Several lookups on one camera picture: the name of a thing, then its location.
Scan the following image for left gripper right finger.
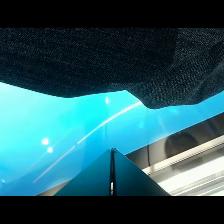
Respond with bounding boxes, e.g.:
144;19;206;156
112;147;171;197

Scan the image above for silver frame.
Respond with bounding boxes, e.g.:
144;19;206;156
141;134;224;197

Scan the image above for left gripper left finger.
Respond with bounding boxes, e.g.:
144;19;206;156
54;148;113;197

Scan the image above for black garment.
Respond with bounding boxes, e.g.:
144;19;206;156
0;27;224;110

